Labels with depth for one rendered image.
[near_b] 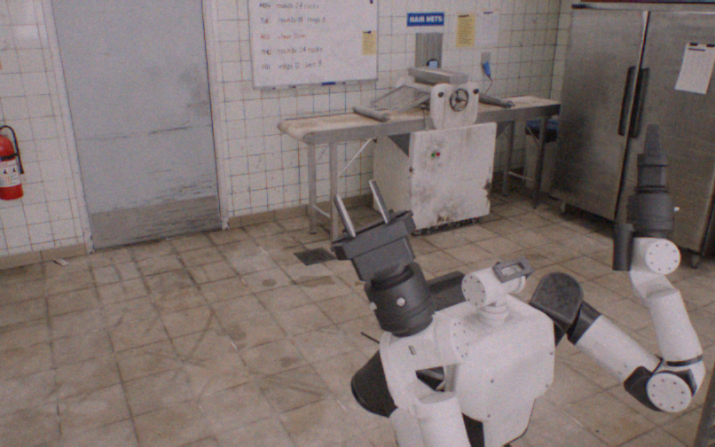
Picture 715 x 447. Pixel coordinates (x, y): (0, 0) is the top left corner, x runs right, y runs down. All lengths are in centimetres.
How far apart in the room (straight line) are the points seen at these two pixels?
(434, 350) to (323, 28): 434
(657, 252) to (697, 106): 334
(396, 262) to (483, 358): 37
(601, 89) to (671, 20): 71
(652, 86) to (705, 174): 72
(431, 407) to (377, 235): 26
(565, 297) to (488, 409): 31
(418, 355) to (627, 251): 56
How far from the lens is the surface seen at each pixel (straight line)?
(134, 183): 483
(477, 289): 114
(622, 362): 135
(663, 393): 133
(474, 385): 115
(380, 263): 83
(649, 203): 128
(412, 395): 91
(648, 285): 136
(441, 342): 86
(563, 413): 308
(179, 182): 489
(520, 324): 122
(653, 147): 131
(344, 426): 286
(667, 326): 132
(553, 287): 135
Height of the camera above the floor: 184
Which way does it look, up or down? 21 degrees down
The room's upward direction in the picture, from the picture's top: straight up
